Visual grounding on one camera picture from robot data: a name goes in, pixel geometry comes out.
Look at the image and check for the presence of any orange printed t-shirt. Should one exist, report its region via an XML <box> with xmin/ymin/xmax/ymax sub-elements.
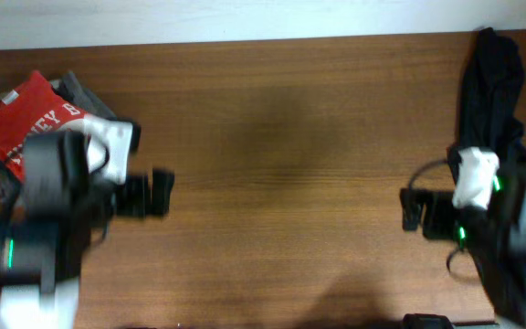
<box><xmin>0</xmin><ymin>70</ymin><xmax>87</xmax><ymax>181</ymax></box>

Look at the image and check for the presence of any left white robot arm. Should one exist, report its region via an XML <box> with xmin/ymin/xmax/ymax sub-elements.
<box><xmin>0</xmin><ymin>131</ymin><xmax>174</xmax><ymax>328</ymax></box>

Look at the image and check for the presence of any folded light grey shirt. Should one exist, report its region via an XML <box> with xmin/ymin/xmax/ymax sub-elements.
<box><xmin>0</xmin><ymin>69</ymin><xmax>118</xmax><ymax>121</ymax></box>

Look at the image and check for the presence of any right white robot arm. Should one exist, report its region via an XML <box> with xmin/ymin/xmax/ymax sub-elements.
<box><xmin>400</xmin><ymin>163</ymin><xmax>526</xmax><ymax>328</ymax></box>

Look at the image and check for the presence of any black garment on table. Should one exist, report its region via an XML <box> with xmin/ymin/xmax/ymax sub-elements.
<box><xmin>447</xmin><ymin>26</ymin><xmax>526</xmax><ymax>321</ymax></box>

